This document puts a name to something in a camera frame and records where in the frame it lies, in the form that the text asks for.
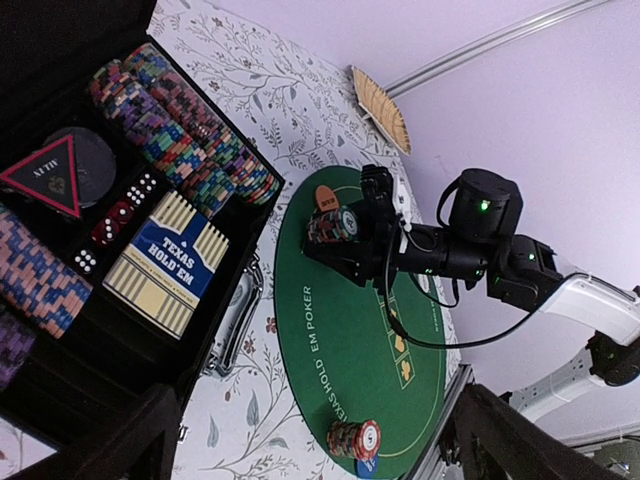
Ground right aluminium frame post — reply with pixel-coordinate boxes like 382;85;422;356
385;0;609;99

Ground green twenty chip stack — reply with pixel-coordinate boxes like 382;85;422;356
306;206;359;244

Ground black round button stack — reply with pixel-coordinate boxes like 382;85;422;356
44;126;116;208

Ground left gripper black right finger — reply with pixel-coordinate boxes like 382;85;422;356
452;384;619;479

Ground orange big blind button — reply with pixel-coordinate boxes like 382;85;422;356
314;185;340;213

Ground blue small blind button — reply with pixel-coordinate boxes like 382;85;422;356
355;456;379;479

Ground bamboo mat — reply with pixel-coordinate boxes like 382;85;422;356
351;66;412;156

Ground red poker chip stack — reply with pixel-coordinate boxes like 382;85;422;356
326;420;381;461

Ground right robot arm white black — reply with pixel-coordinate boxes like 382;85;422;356
303;165;639;421

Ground red dice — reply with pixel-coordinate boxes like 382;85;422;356
91;201;134;248

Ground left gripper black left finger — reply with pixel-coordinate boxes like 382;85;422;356
12;384;181;479

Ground right outer chip row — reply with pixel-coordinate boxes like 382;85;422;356
124;43;280;205

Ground round green poker mat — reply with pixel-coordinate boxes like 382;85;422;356
274;166;448;479

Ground Texas Hold'em card box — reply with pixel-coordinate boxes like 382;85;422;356
103;191;230;340

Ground floral white table cloth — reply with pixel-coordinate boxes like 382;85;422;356
0;0;461;480

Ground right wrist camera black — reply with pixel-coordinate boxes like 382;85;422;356
436;168;524;244

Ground aluminium front rail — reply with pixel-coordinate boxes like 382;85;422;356
401;363;474;479

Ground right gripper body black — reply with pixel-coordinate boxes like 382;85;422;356
303;164;495;290

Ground black poker chip case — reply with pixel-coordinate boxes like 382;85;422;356
1;1;283;448

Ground triangular all in marker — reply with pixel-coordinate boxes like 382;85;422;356
1;134;81;219

